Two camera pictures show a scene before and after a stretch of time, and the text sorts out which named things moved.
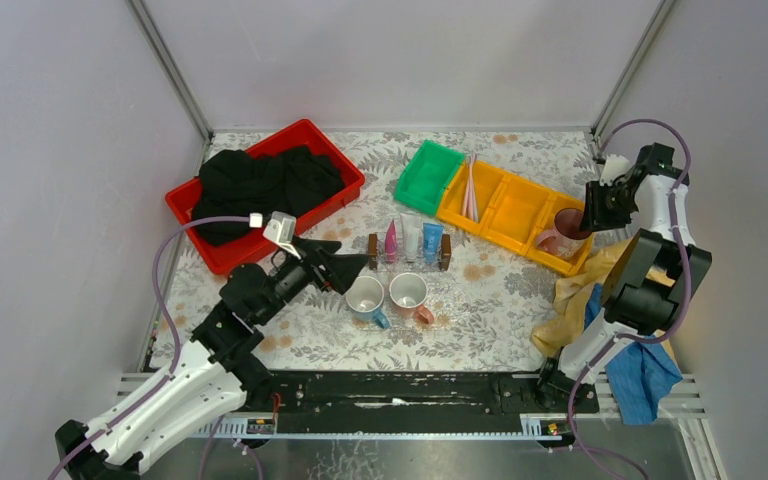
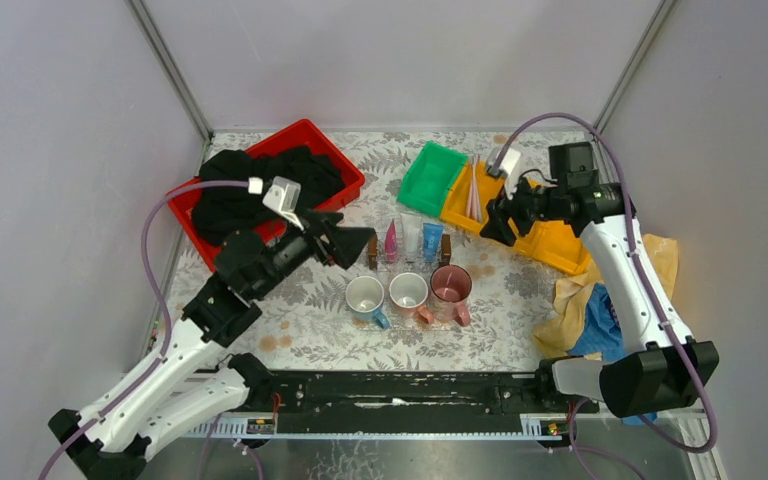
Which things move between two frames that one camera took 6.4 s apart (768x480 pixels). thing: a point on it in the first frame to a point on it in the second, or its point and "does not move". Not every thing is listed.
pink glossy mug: [566, 239] to [450, 287]
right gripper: [594, 219] to [496, 227]
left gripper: [321, 263] to [321, 237]
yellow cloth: [559, 329] does not move
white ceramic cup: [364, 301] does not move
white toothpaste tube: [411, 227] does not move
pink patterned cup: [409, 290] does not move
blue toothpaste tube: [433, 234] does not move
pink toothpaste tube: [390, 245] does not move
